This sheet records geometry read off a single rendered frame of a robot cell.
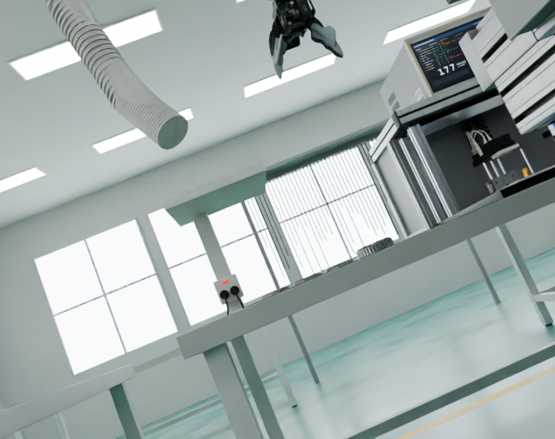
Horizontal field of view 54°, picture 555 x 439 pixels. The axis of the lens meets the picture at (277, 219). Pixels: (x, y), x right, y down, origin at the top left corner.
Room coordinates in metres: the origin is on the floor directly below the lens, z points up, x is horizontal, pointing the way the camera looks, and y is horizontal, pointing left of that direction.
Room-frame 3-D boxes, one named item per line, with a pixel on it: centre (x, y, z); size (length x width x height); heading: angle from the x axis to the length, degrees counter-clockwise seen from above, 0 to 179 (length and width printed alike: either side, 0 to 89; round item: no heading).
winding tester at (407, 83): (1.81, -0.77, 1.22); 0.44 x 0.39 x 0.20; 95
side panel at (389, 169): (1.86, -0.43, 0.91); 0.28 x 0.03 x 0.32; 5
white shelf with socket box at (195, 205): (1.99, 0.17, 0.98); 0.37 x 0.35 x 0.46; 95
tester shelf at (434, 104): (1.81, -0.76, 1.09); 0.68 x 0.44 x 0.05; 95
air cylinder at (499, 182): (1.62, -0.65, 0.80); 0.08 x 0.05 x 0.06; 95
